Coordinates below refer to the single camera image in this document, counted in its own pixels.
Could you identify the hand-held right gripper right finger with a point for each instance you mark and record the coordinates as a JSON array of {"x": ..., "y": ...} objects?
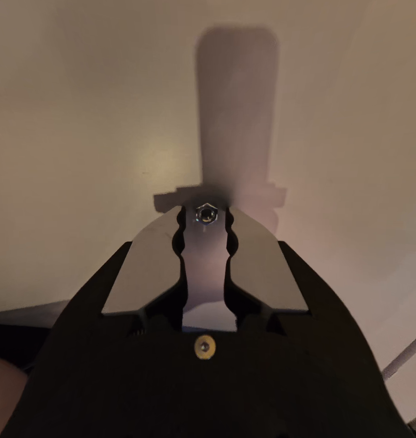
[{"x": 266, "y": 277}]

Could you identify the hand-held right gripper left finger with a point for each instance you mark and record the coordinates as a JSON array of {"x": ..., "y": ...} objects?
[{"x": 146, "y": 273}]

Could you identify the steel hex nut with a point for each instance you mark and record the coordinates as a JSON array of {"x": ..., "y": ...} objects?
[{"x": 197, "y": 216}]

